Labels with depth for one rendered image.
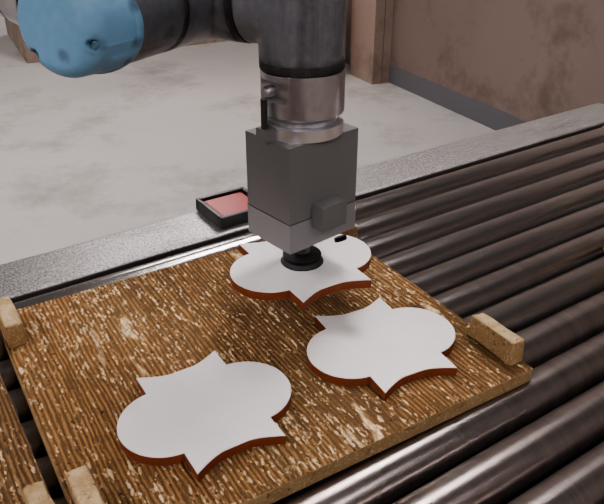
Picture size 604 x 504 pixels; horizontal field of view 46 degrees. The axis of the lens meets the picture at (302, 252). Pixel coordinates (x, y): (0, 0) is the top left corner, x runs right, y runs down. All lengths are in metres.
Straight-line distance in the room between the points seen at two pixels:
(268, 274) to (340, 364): 0.11
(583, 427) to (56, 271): 0.60
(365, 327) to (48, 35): 0.38
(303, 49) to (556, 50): 3.27
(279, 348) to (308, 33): 0.29
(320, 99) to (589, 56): 3.12
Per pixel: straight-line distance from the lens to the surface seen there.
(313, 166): 0.63
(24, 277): 0.90
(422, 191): 1.07
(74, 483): 0.55
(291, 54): 0.60
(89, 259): 0.91
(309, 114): 0.61
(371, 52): 4.91
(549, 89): 3.87
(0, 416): 0.66
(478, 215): 1.01
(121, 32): 0.53
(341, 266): 0.70
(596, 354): 0.77
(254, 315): 0.73
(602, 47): 3.63
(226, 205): 0.98
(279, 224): 0.65
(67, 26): 0.53
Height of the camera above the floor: 1.35
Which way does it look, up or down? 29 degrees down
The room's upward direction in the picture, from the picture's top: straight up
